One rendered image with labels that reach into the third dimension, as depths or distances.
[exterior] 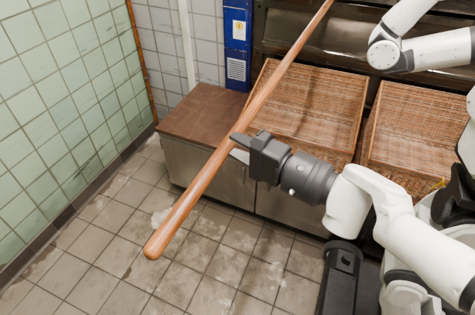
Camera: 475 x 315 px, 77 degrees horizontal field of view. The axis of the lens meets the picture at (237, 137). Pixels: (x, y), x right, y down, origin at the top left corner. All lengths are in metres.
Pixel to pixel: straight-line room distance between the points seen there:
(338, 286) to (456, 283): 1.20
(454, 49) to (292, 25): 0.93
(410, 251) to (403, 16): 0.60
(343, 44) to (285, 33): 0.31
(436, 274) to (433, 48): 0.59
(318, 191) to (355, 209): 0.07
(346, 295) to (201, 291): 0.72
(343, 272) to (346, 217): 1.12
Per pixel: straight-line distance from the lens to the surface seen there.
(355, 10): 1.59
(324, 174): 0.54
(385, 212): 0.50
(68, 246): 2.11
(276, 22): 1.69
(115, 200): 2.18
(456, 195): 0.90
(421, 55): 0.91
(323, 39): 1.65
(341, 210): 0.55
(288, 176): 0.55
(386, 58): 0.89
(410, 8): 0.90
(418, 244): 0.48
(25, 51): 1.72
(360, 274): 1.71
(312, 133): 1.64
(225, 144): 0.64
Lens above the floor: 1.65
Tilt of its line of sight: 42 degrees down
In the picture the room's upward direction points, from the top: straight up
